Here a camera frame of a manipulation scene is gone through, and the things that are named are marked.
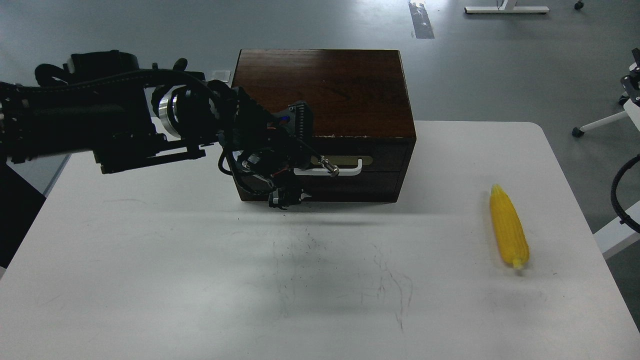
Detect wooden drawer with white handle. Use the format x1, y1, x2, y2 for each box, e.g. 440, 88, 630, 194
300, 140, 404, 177

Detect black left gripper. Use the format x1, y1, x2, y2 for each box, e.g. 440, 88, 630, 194
199, 82, 339, 210

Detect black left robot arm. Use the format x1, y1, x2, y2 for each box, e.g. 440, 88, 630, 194
1, 50, 340, 210

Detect white office chair base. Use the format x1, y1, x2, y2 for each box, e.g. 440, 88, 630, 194
571, 95, 640, 138

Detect yellow corn cob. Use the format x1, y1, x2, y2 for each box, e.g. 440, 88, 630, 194
489, 183, 530, 270

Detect white side table edge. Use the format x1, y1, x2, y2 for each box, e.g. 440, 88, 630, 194
594, 218, 640, 260

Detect dark wooden drawer cabinet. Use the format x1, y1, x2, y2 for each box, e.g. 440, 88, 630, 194
232, 48, 418, 203

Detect white floor tape marks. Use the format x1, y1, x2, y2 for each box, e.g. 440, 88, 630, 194
208, 70, 232, 84

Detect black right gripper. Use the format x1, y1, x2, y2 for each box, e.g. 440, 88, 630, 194
620, 48, 640, 106

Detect grey floor tape strip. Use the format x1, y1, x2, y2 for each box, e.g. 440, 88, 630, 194
407, 0, 435, 40

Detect white table leg base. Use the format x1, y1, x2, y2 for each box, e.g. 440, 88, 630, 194
464, 0, 550, 14

